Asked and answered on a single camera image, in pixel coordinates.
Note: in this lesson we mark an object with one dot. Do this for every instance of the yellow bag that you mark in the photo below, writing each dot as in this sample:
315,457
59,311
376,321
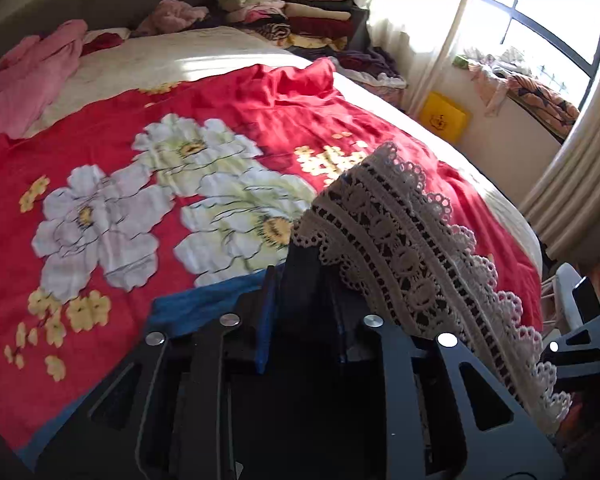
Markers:
445,117

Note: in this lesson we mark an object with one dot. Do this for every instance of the pink fuzzy garment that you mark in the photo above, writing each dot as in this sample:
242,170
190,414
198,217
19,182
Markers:
172,16

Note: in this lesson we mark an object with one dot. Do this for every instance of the red floral blanket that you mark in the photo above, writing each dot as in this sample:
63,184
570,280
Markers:
145,270

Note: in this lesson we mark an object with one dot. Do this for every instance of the blue denim pants lace hem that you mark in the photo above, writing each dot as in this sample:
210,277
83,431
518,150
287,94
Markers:
405,240

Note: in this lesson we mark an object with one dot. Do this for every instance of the black framed window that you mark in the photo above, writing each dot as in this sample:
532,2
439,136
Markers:
545,10

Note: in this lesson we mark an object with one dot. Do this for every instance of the pale pink cloth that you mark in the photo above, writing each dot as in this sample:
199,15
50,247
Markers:
487,77

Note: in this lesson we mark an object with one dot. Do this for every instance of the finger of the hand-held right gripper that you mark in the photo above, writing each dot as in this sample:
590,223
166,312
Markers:
589,300
587,342

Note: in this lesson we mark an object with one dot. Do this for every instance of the dark red garment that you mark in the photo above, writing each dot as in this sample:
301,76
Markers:
102,42

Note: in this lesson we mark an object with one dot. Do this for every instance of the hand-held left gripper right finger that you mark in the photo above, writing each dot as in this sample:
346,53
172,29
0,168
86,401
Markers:
360,337

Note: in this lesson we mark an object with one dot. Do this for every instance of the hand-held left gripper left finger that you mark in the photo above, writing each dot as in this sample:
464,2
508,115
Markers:
267,320

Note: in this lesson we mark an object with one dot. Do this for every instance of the white chair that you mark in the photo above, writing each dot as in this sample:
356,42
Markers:
565,295

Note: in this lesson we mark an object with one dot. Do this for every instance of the cream curtain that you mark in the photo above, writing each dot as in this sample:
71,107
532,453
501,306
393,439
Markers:
580,170
420,25

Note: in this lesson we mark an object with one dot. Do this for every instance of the purple garment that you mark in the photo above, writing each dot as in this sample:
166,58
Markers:
360,62

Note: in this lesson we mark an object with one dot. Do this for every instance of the orange patterned cloth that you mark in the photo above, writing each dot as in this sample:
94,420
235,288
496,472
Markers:
545,100

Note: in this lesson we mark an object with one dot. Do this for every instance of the pink quilt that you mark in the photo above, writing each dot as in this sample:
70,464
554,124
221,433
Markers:
20,85

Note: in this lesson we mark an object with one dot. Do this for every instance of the pile of folded clothes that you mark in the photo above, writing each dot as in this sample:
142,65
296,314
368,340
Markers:
300,5

